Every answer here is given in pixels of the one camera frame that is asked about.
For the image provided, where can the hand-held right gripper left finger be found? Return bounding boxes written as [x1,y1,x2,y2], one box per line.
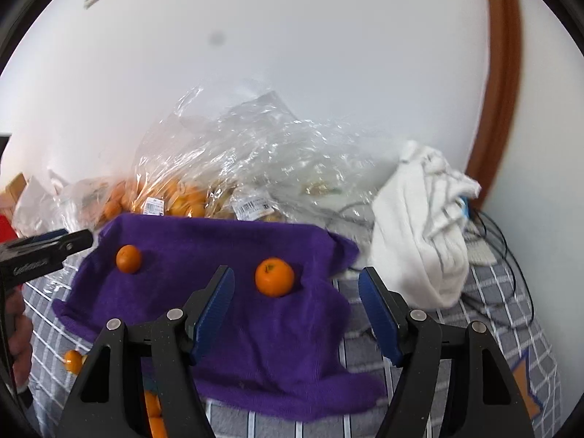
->
[57,265,235,438]

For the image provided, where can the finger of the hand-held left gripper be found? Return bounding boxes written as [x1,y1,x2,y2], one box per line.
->
[43,229,94,256]

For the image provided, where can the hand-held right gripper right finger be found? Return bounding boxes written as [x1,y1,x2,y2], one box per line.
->
[358,265,534,438]

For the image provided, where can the large orange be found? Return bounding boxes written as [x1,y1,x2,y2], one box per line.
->
[254,258,295,299]

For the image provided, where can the bagged tan round fruits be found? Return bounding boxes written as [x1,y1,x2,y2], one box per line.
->
[207,182,280,224]

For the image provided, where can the person's left hand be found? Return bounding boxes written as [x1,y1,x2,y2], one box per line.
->
[9,289,34,388]

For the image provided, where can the whitish plastic bag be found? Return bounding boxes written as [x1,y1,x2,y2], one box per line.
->
[48,169,131,238]

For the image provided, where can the purple towel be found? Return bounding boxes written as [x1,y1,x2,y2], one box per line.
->
[51,212,386,422]

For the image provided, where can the cardboard box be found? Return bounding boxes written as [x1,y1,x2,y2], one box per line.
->
[2,172,30,211]

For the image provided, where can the white cloth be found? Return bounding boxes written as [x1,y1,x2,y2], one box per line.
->
[367,141,482,308]

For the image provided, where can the heap of bagged oranges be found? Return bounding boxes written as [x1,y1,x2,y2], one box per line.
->
[103,178,208,220]

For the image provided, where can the grey plaid bedsheet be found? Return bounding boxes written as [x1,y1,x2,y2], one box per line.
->
[18,210,562,438]

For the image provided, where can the clear plastic bag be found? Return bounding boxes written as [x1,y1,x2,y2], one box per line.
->
[132,80,402,233]

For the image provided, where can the black cable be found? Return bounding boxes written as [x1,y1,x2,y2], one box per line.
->
[319,201,535,329]

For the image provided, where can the brown wooden door frame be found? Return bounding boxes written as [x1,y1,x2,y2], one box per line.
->
[465,0,523,211]

